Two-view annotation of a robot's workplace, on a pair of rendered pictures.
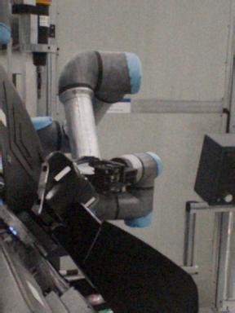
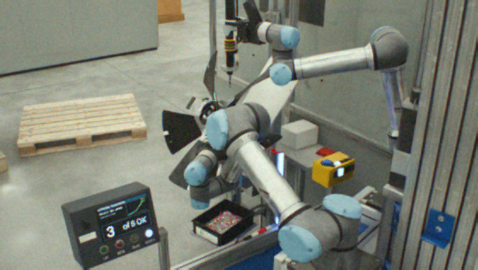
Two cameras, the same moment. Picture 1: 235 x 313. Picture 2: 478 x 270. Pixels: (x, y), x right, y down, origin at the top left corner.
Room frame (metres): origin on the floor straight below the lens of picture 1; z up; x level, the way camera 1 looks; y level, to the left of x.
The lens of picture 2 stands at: (2.89, -0.38, 2.04)
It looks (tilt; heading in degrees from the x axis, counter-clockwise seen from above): 25 degrees down; 164
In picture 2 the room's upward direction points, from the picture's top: straight up
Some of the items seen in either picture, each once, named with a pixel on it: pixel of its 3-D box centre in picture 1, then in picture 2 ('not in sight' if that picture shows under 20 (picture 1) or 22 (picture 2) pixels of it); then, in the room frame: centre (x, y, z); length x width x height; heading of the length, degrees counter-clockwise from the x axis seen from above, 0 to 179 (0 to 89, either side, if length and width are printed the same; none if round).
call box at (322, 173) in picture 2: not in sight; (333, 170); (1.25, 0.53, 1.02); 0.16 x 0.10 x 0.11; 109
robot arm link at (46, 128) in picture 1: (37, 136); (339, 219); (1.83, 0.24, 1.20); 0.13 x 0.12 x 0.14; 113
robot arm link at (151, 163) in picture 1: (140, 168); (198, 171); (1.36, -0.09, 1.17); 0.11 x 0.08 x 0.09; 146
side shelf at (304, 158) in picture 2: not in sight; (301, 151); (0.72, 0.62, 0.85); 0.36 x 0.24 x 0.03; 19
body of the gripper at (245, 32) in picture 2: not in sight; (252, 31); (1.11, 0.19, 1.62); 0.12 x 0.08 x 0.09; 29
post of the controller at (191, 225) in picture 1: (191, 234); (163, 252); (1.52, -0.25, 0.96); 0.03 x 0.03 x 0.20; 19
